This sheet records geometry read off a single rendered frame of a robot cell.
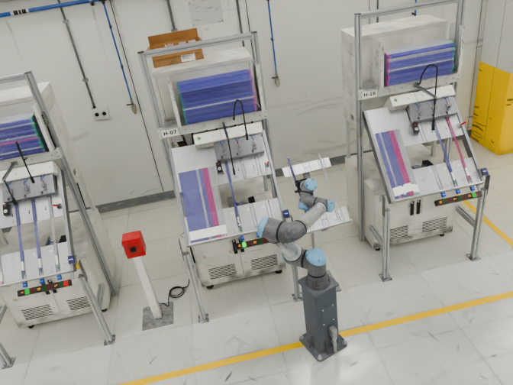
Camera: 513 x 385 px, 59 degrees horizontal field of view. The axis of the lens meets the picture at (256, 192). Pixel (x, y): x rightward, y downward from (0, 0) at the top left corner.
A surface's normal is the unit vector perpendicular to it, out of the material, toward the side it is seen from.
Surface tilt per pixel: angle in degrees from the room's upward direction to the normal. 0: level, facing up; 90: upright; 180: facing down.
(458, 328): 0
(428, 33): 90
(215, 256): 90
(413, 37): 90
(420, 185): 45
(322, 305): 90
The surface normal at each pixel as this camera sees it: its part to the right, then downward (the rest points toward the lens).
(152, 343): -0.13, -0.85
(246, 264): 0.18, 0.49
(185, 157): 0.03, -0.25
